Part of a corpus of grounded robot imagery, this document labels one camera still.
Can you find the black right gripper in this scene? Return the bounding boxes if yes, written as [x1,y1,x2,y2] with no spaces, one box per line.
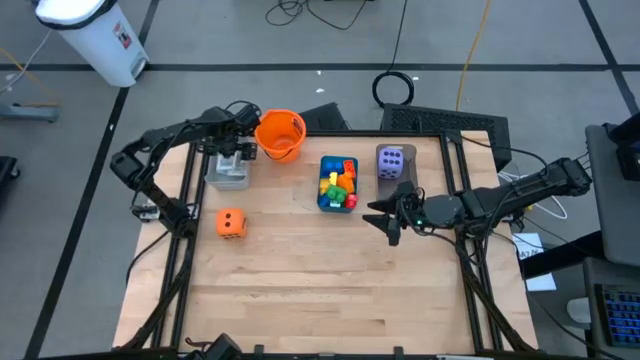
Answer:
[361,180,427,247]

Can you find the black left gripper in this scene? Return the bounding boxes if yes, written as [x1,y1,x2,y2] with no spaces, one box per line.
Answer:
[199,105,262,162]

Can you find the white card box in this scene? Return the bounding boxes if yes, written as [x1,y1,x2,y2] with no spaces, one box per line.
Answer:
[216,152,250,177]

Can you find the purple foam die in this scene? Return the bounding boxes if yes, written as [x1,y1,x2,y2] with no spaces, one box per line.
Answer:
[377,146,405,180]

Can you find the green two-stud toy block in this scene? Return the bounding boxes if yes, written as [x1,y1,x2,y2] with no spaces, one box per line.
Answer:
[325,184,349,206]

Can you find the yellow studded brick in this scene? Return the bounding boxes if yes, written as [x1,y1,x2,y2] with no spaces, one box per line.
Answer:
[319,171,339,195]

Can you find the orange foam die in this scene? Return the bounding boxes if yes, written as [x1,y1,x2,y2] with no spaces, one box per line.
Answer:
[215,207,248,240]

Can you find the orange plastic bucket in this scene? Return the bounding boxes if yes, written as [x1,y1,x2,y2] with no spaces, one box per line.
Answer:
[254,108,308,163]

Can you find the dark translucent plastic bin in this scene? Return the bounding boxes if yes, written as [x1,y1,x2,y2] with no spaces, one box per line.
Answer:
[374,143,420,201]

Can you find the clear grey plastic bin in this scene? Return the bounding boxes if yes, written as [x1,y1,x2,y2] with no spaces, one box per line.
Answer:
[204,149,252,192]

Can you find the teal plastic bin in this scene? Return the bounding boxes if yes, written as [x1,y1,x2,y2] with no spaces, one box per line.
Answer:
[317,154,360,214]

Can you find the black wedge-shaped box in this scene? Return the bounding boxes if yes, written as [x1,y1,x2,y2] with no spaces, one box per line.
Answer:
[299,101,351,132]

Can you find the white paper sheet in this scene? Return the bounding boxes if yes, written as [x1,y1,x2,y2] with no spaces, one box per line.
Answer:
[512,232,546,261]
[524,272,558,293]

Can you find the white pedal trash bin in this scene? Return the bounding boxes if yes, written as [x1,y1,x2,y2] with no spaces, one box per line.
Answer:
[33,0,151,89]

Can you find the black floor beam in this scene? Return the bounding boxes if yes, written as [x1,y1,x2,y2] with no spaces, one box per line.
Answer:
[519,229,606,280]

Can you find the grey stand base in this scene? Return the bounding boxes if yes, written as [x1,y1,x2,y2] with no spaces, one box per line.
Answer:
[0,102,60,124]

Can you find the white computer mouse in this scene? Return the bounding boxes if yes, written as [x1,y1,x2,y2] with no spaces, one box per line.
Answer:
[566,296,593,325]

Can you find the grey desk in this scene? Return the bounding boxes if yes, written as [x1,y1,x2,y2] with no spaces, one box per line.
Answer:
[582,256,640,360]

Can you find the grey cabinet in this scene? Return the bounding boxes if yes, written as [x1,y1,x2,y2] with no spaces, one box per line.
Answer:
[584,123,640,269]

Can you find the black equipment box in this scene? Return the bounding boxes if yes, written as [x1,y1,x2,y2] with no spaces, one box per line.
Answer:
[602,112,640,182]

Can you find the backlit keyboard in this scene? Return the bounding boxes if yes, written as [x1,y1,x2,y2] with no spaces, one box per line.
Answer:
[594,283,640,350]

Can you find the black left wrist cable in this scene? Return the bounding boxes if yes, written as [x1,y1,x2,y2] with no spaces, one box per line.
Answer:
[224,100,262,122]

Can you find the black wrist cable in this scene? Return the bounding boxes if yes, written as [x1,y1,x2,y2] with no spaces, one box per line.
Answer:
[224,100,262,122]
[422,227,484,267]

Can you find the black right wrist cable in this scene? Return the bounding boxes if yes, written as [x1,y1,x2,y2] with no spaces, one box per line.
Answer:
[422,227,484,267]

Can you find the black aluminium table frame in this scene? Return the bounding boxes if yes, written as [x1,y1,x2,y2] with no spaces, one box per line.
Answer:
[119,113,539,360]

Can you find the silver mounting bracket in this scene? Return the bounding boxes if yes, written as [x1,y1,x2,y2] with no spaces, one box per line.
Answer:
[132,202,164,225]

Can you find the black floor cable bundle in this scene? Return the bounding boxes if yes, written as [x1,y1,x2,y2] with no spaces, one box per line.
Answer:
[264,0,371,31]

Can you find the black hanging coiled cable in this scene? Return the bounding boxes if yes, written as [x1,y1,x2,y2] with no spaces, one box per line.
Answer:
[371,0,416,109]

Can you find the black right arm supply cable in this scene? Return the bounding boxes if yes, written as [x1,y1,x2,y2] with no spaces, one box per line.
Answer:
[460,133,552,176]

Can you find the white floor cable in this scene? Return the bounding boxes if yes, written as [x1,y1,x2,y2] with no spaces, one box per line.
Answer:
[498,172,569,221]

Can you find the yellow hanging cable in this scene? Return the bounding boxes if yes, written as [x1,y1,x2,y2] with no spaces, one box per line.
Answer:
[455,0,494,112]

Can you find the black camera unit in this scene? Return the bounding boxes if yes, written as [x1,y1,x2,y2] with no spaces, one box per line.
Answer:
[182,333,246,360]

